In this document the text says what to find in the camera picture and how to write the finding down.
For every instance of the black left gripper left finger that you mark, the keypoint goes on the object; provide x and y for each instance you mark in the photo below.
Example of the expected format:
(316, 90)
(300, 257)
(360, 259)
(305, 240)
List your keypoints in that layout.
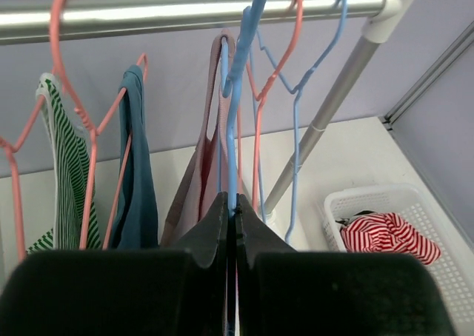
(178, 290)

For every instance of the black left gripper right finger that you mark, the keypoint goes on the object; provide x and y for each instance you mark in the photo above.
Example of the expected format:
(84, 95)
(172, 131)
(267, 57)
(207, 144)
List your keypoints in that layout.
(282, 291)

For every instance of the black white striped tank top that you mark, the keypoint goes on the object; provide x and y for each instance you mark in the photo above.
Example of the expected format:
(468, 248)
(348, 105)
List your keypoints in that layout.
(347, 221)

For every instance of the pink tank top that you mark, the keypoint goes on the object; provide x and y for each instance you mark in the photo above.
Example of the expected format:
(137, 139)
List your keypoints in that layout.
(207, 168)

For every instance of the red white striped tank top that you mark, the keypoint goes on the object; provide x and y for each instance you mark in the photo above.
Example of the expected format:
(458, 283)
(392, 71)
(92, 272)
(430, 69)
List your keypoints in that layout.
(389, 233)

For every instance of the pink hanger with red top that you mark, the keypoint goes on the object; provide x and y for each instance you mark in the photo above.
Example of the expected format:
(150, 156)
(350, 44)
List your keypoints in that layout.
(261, 96)

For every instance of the blue tank top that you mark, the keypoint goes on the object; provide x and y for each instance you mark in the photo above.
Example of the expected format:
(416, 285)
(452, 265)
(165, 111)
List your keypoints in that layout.
(135, 225)

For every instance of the green white striped tank top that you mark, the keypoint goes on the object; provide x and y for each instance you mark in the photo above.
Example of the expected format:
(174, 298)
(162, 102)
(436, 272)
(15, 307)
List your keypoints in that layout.
(70, 166)

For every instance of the white plastic mesh basket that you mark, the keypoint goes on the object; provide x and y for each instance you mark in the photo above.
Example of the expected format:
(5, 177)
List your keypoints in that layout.
(453, 271)

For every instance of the silver and white clothes rack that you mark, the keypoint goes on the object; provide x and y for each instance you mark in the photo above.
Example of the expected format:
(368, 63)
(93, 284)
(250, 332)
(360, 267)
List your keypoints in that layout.
(29, 24)

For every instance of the aluminium frame post right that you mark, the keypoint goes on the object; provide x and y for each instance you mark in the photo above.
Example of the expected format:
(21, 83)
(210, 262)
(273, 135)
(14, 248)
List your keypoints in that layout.
(443, 63)

